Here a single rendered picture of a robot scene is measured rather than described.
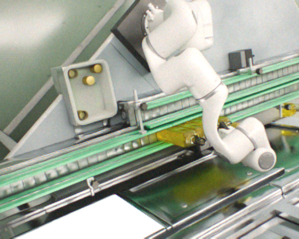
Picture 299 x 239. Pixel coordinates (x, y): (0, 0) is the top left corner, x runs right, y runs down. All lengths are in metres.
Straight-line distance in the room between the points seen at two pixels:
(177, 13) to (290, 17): 1.30
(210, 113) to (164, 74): 0.16
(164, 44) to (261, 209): 0.54
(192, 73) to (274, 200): 0.47
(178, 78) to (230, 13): 0.99
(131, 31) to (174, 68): 0.56
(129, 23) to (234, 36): 0.64
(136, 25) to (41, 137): 0.58
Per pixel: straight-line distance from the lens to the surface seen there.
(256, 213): 1.06
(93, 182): 1.18
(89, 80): 1.34
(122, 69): 1.47
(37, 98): 1.92
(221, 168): 1.30
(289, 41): 2.17
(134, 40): 1.43
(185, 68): 0.89
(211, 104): 0.91
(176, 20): 0.95
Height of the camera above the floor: 2.06
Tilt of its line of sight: 58 degrees down
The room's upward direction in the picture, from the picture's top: 101 degrees clockwise
